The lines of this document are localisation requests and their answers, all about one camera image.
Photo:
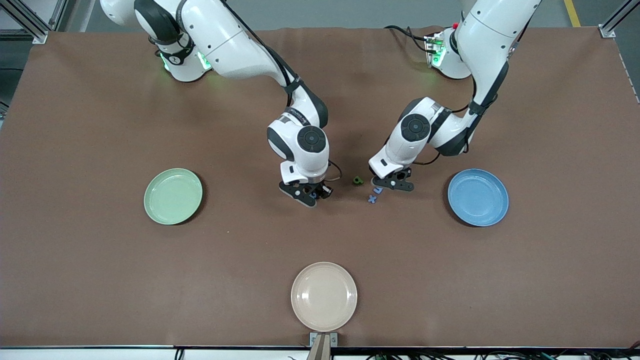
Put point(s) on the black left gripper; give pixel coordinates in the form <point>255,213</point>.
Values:
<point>398,175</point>

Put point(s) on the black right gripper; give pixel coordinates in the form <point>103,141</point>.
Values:
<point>321,186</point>

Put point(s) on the green foam letter a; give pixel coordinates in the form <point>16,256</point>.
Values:
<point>357,180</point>

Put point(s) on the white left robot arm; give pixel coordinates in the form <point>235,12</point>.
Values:
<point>490,35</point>

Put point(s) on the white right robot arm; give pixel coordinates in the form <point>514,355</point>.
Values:
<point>225,40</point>

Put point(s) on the blue plate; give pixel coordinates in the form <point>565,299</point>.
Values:
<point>478,197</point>

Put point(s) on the beige plate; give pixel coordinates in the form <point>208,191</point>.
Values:
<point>324,296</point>

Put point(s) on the metal connector plate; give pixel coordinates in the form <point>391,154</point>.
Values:
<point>431,47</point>

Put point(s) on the light green plate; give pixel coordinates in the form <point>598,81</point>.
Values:
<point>173,196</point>

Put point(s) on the brown table mat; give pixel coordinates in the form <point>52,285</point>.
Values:
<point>100,275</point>

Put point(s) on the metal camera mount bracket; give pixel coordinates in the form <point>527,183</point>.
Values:
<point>323,345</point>

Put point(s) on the aluminium frame post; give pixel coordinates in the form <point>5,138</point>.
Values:
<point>607,32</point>
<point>40,36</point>

